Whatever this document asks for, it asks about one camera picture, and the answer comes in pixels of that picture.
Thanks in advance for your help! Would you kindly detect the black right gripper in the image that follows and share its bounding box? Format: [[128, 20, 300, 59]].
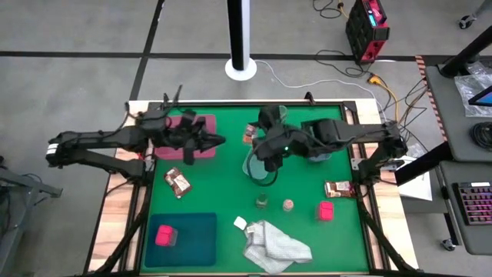
[[248, 104, 289, 135]]

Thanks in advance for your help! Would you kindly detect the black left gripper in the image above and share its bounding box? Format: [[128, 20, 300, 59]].
[[153, 111, 227, 166]]

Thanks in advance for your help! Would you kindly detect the orange spice packet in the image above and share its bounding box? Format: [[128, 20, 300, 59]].
[[242, 123, 258, 145]]

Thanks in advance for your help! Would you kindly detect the brown spice packet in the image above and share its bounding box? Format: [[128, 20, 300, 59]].
[[324, 179, 357, 199], [163, 166, 193, 200]]

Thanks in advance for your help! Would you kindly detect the pink plastic bin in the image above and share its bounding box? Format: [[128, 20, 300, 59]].
[[154, 114, 218, 161]]

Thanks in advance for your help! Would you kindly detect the white black tower fan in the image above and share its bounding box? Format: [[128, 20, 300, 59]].
[[224, 0, 258, 82]]

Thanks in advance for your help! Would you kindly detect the blue plastic bin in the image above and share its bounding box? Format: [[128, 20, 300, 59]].
[[144, 212, 218, 269]]

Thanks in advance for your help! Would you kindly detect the grey white knitted cloth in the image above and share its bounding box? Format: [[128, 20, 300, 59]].
[[242, 219, 313, 275]]

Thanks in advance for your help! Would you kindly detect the red black power station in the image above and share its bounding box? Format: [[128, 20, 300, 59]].
[[344, 0, 391, 65]]

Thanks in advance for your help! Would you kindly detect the black metal beam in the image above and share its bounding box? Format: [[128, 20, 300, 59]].
[[394, 141, 454, 187]]

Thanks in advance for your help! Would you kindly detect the white paper sheet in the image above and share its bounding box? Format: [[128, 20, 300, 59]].
[[397, 155, 434, 202]]

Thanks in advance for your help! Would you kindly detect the grey desk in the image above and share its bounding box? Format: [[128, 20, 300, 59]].
[[437, 159, 492, 255], [424, 63, 492, 162]]

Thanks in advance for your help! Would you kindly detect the grey metal stand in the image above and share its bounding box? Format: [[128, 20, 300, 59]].
[[0, 155, 63, 277]]

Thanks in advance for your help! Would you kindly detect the clear plastic bag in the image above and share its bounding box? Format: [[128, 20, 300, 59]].
[[454, 72, 492, 118]]

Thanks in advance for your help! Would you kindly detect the black metal pole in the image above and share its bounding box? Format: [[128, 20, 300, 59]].
[[439, 25, 492, 78]]

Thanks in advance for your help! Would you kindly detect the tablet screen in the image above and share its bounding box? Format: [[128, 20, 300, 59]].
[[467, 85, 492, 108]]

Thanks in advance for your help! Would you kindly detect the black backlit keyboard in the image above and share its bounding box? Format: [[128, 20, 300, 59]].
[[452, 181, 492, 226]]

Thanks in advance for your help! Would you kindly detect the white floor cable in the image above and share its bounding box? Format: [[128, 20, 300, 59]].
[[255, 59, 389, 122]]

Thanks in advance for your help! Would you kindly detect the black table frame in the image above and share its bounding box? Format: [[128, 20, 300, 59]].
[[82, 92, 422, 277]]

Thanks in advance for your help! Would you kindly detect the black floor cable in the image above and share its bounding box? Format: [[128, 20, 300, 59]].
[[314, 48, 372, 78]]

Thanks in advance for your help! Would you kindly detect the yellow extension cable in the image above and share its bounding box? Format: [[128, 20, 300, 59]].
[[367, 74, 401, 124]]

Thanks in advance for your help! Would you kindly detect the black cable yellow plug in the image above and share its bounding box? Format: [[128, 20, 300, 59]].
[[311, 0, 345, 19]]

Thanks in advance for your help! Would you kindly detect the thin black cable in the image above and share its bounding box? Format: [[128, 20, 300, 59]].
[[397, 76, 428, 128]]

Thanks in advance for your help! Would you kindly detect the black cable coil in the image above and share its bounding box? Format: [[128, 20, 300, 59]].
[[470, 122, 492, 152]]

